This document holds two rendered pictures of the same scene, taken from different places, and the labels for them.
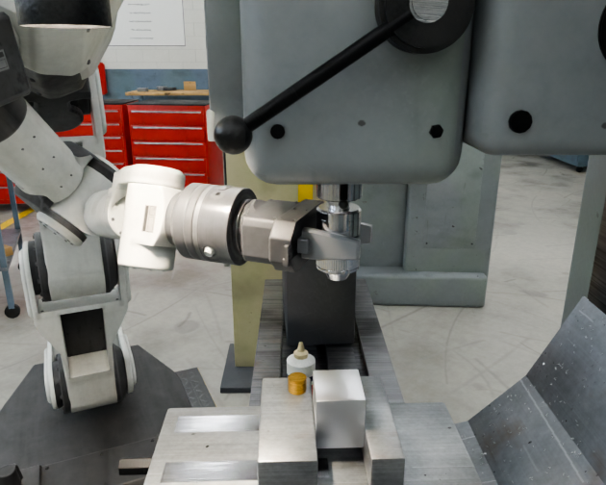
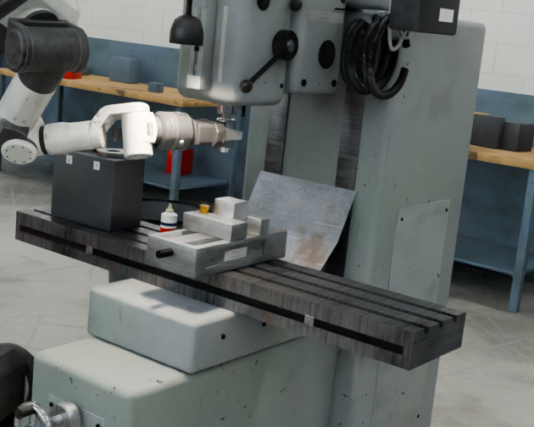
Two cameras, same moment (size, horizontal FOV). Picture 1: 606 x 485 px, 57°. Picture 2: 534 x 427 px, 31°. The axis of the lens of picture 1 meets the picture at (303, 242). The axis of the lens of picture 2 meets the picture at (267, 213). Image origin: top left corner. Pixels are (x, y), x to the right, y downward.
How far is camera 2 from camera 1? 195 cm
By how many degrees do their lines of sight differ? 51
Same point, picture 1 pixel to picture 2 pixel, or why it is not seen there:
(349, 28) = (265, 51)
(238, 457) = (205, 238)
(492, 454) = not seen: hidden behind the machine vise
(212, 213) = (184, 123)
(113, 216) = (99, 133)
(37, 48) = not seen: hidden behind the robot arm
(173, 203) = (158, 120)
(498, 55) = (299, 61)
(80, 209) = (37, 136)
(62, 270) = not seen: outside the picture
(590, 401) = (286, 210)
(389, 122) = (271, 82)
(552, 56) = (309, 62)
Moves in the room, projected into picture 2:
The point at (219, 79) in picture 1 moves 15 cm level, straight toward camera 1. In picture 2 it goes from (205, 63) to (262, 71)
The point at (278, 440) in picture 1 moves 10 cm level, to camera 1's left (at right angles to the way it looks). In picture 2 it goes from (227, 221) to (197, 225)
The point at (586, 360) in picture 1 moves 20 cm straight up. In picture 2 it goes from (275, 196) to (283, 124)
